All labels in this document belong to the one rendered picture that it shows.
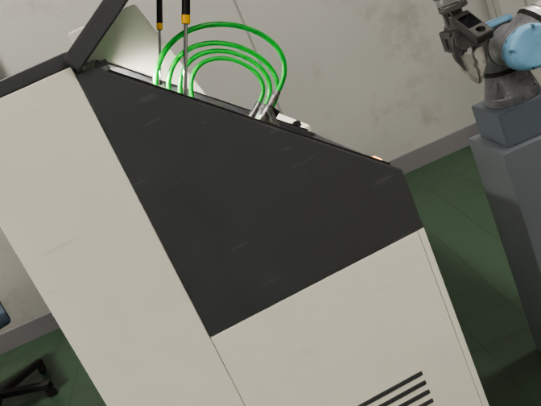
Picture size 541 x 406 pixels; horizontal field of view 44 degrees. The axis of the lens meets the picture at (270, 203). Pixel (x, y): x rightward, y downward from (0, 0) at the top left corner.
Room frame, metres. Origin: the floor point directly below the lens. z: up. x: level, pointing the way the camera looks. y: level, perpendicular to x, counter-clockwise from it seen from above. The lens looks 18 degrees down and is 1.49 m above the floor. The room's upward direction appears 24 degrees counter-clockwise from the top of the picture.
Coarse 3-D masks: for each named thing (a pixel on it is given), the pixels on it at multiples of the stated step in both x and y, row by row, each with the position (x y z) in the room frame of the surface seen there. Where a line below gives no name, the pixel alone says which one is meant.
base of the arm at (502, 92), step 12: (504, 72) 1.75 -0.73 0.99; (516, 72) 1.74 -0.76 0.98; (528, 72) 1.76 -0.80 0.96; (492, 84) 1.77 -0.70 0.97; (504, 84) 1.75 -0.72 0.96; (516, 84) 1.73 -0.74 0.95; (528, 84) 1.73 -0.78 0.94; (492, 96) 1.77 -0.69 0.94; (504, 96) 1.75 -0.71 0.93; (516, 96) 1.73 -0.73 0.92; (528, 96) 1.72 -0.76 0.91; (492, 108) 1.78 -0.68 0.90
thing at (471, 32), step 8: (456, 16) 1.64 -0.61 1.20; (464, 16) 1.63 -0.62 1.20; (472, 16) 1.62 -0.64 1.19; (456, 24) 1.63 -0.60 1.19; (464, 24) 1.60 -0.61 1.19; (472, 24) 1.59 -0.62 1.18; (480, 24) 1.58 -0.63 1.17; (464, 32) 1.60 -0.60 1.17; (472, 32) 1.57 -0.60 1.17; (480, 32) 1.55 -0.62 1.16; (488, 32) 1.55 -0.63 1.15; (480, 40) 1.55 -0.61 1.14
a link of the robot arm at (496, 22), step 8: (504, 16) 1.75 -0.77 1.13; (512, 16) 1.77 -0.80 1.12; (488, 24) 1.75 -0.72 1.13; (496, 24) 1.74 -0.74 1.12; (488, 40) 1.73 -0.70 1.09; (488, 48) 1.73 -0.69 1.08; (488, 56) 1.74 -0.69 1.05; (488, 64) 1.77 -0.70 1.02; (496, 64) 1.74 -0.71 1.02; (488, 72) 1.78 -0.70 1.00
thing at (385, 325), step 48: (336, 288) 1.45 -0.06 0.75; (384, 288) 1.46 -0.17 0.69; (432, 288) 1.48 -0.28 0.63; (240, 336) 1.42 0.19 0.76; (288, 336) 1.43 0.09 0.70; (336, 336) 1.44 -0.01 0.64; (384, 336) 1.46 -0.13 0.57; (432, 336) 1.47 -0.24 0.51; (240, 384) 1.41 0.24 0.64; (288, 384) 1.42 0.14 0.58; (336, 384) 1.44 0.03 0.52; (384, 384) 1.45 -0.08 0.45; (432, 384) 1.47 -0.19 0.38; (480, 384) 1.48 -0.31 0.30
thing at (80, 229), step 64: (64, 64) 1.41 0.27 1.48; (0, 128) 1.38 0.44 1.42; (64, 128) 1.40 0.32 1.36; (0, 192) 1.38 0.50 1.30; (64, 192) 1.39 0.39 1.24; (128, 192) 1.41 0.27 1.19; (64, 256) 1.38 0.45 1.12; (128, 256) 1.40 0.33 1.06; (64, 320) 1.37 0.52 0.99; (128, 320) 1.39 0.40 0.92; (192, 320) 1.41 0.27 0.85; (128, 384) 1.38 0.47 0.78; (192, 384) 1.40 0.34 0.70
